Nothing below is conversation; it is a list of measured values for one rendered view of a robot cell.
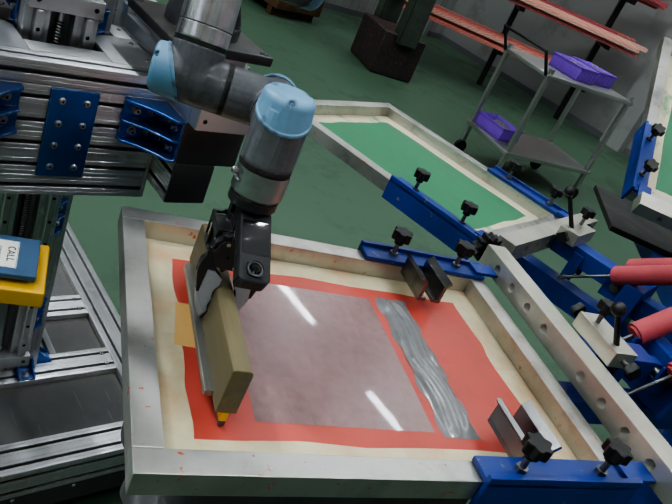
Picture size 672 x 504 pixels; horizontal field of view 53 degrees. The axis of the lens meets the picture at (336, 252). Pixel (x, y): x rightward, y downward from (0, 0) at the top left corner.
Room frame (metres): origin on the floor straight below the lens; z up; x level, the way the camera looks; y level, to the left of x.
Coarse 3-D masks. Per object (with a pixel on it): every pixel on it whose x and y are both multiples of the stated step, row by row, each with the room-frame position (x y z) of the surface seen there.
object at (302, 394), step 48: (192, 384) 0.73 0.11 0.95; (288, 384) 0.82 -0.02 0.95; (336, 384) 0.86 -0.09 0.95; (384, 384) 0.92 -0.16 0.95; (480, 384) 1.04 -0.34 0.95; (240, 432) 0.68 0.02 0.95; (288, 432) 0.72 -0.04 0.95; (336, 432) 0.76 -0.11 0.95; (384, 432) 0.81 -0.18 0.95; (432, 432) 0.85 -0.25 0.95; (480, 432) 0.91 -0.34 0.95
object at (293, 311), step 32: (288, 288) 1.07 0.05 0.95; (320, 288) 1.12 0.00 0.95; (352, 288) 1.17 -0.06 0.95; (256, 320) 0.93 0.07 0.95; (288, 320) 0.97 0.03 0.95; (320, 320) 1.01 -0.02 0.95; (352, 320) 1.06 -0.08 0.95; (384, 320) 1.10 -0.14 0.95; (416, 320) 1.15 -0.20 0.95; (448, 320) 1.21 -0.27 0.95; (352, 352) 0.96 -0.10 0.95; (384, 352) 1.00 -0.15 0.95; (448, 352) 1.09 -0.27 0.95; (480, 352) 1.14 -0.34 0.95
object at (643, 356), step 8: (632, 344) 1.28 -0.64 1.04; (640, 352) 1.26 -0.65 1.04; (600, 360) 1.17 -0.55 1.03; (640, 360) 1.23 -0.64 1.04; (648, 360) 1.24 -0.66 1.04; (608, 368) 1.19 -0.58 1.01; (640, 368) 1.23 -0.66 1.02; (648, 368) 1.24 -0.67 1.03; (624, 376) 1.22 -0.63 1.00; (640, 376) 1.24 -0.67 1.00
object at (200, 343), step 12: (192, 264) 0.95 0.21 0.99; (192, 276) 0.92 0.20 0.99; (192, 288) 0.89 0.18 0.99; (192, 300) 0.86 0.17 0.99; (192, 312) 0.83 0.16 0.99; (192, 324) 0.82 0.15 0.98; (204, 336) 0.79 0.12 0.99; (204, 348) 0.77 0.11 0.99; (204, 360) 0.74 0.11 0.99; (204, 372) 0.72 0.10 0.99; (204, 384) 0.70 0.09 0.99
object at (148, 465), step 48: (144, 240) 0.96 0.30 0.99; (192, 240) 1.06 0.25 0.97; (288, 240) 1.17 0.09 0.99; (144, 288) 0.84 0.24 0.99; (480, 288) 1.33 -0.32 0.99; (144, 336) 0.74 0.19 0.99; (144, 384) 0.65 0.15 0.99; (528, 384) 1.10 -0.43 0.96; (144, 432) 0.58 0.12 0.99; (576, 432) 0.98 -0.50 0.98; (144, 480) 0.53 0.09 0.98; (192, 480) 0.55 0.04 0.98; (240, 480) 0.58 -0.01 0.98; (288, 480) 0.61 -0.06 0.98; (336, 480) 0.64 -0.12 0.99; (384, 480) 0.68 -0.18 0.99; (432, 480) 0.71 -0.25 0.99; (480, 480) 0.75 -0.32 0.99
